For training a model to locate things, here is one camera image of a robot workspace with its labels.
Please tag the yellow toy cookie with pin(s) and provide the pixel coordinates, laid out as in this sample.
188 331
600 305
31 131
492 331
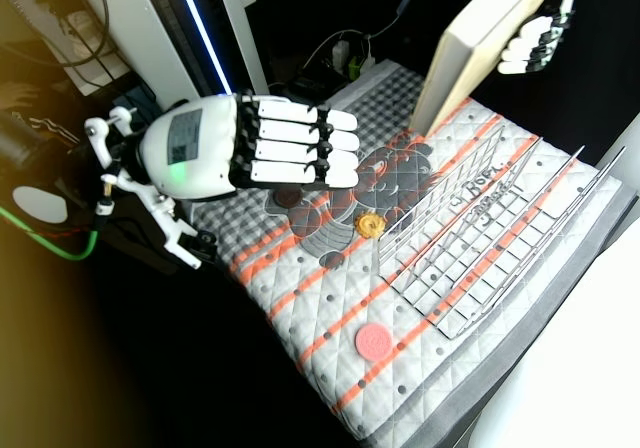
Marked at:
370 225

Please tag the white column with blue light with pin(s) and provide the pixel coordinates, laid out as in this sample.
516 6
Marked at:
150 43

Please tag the white power adapter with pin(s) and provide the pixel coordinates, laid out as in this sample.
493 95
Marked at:
341 50

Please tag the pink toy cookie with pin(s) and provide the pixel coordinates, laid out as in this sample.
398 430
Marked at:
374 341

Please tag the grey quilt with bear print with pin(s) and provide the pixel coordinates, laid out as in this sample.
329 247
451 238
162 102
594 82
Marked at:
350 293

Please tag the brown toy cookie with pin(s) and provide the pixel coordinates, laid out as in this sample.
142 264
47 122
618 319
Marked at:
287 199

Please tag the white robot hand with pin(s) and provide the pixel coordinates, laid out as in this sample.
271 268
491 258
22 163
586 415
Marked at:
530 38
200 168

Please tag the white shelf with electronics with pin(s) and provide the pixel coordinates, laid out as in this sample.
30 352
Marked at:
95 75

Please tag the green plug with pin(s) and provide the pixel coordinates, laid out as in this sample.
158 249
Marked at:
357 66

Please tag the beige hardcover book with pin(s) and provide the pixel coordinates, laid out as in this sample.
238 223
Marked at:
480 33

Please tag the grey table cloth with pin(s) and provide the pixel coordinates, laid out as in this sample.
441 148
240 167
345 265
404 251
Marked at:
505 363

